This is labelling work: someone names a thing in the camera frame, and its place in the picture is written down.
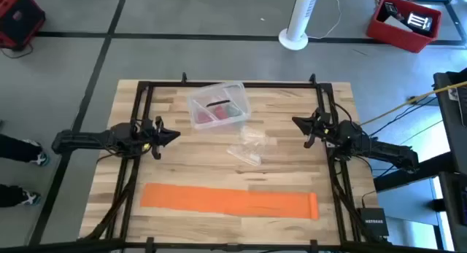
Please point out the small black device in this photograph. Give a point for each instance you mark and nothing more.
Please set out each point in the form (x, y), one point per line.
(390, 8)

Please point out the black network switch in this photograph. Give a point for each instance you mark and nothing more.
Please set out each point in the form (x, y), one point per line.
(374, 222)

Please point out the black metal table frame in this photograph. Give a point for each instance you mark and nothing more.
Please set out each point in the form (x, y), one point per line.
(277, 85)

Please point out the green bandage roll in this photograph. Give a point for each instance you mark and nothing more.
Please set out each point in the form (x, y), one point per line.
(233, 111)

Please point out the clear plastic zip bag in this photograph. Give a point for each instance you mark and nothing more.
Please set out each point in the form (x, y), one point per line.
(250, 147)

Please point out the black device with white stripes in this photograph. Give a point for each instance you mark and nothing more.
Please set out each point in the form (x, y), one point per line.
(419, 21)

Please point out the red and black crate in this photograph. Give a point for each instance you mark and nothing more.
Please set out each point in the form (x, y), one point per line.
(22, 19)

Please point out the clear plastic storage bin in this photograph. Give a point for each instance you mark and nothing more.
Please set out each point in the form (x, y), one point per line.
(237, 94)

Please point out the black desk crossbar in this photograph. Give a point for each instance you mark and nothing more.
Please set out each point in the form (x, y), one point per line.
(412, 173)

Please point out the white tower fan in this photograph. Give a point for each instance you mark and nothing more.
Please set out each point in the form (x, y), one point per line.
(299, 23)

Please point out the grey flat sheet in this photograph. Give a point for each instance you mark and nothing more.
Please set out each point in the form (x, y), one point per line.
(397, 24)

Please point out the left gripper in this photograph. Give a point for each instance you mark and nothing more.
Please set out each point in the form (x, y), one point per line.
(151, 136)

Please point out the red bandage roll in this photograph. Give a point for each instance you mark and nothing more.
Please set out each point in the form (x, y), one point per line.
(220, 112)

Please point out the person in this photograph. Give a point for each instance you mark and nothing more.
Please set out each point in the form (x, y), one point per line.
(14, 147)

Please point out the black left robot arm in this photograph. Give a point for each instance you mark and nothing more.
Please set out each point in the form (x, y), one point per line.
(84, 139)

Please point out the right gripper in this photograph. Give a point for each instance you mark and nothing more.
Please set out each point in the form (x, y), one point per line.
(324, 129)

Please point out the red plastic crate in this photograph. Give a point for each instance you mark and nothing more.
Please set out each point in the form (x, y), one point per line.
(394, 36)

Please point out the orange elastic bandage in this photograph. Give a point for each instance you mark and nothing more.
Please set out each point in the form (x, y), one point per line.
(226, 202)

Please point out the black desk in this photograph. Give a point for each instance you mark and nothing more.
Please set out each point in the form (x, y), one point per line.
(448, 129)
(452, 209)

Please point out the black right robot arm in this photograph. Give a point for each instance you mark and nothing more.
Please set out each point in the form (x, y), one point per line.
(386, 151)

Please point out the pink bandage roll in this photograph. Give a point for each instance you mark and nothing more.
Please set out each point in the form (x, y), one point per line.
(203, 117)

